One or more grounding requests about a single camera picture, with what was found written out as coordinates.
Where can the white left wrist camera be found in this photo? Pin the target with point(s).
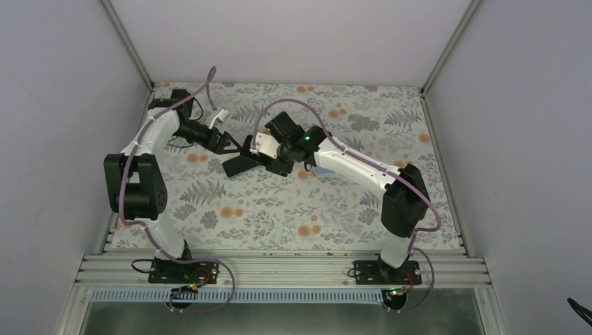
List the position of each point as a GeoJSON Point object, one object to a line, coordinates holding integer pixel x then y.
{"type": "Point", "coordinates": [217, 116]}

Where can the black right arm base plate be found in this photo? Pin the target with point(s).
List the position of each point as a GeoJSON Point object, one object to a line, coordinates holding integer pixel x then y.
{"type": "Point", "coordinates": [377, 272]}

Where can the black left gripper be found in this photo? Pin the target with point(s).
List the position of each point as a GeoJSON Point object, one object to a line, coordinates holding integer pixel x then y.
{"type": "Point", "coordinates": [225, 140]}

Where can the black object at right edge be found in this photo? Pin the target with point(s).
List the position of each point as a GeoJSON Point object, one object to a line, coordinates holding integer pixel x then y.
{"type": "Point", "coordinates": [583, 312]}

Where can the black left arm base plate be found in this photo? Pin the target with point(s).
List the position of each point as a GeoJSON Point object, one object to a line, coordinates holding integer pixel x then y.
{"type": "Point", "coordinates": [196, 273]}

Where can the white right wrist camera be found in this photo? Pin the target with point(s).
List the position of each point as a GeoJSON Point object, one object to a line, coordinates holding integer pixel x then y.
{"type": "Point", "coordinates": [264, 144]}

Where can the phone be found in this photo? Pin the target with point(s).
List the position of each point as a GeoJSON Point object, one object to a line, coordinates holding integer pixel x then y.
{"type": "Point", "coordinates": [323, 172]}

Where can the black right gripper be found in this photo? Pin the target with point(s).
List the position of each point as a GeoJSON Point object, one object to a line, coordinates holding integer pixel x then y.
{"type": "Point", "coordinates": [283, 169]}

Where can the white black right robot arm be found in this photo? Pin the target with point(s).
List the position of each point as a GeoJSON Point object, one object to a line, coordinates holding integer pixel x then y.
{"type": "Point", "coordinates": [404, 196]}

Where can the black smartphone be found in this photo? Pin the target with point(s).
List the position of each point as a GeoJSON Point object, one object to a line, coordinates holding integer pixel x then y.
{"type": "Point", "coordinates": [241, 164]}

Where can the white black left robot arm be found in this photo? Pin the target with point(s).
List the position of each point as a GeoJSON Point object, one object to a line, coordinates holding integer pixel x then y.
{"type": "Point", "coordinates": [137, 191]}

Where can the white slotted cable duct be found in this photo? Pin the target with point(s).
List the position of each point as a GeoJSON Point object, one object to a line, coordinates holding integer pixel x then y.
{"type": "Point", "coordinates": [242, 295]}

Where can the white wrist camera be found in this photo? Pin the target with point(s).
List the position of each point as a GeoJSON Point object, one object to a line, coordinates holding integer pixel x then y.
{"type": "Point", "coordinates": [217, 116]}
{"type": "Point", "coordinates": [264, 144]}

